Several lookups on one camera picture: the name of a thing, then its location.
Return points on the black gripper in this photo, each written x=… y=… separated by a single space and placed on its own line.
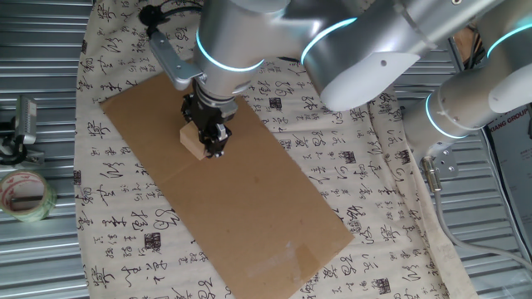
x=203 y=114

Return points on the light wooden block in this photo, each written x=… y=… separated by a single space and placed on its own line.
x=192 y=143

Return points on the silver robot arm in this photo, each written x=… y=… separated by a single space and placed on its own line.
x=415 y=41

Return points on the brown cardboard sheet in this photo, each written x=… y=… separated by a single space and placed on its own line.
x=232 y=199

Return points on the white calligraphy print cloth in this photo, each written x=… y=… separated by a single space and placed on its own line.
x=332 y=124

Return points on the clear packing tape roll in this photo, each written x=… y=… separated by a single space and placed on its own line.
x=39 y=207

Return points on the white zip tie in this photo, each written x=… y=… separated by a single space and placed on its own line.
x=413 y=21

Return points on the brown wooden board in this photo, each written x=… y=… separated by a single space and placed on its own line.
x=467 y=45

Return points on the grey printed poster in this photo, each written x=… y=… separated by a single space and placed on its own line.
x=513 y=166

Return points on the silver finned camera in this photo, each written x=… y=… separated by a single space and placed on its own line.
x=26 y=120

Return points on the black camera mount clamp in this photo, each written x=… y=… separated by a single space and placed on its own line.
x=16 y=155

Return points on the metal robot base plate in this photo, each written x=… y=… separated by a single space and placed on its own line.
x=446 y=162

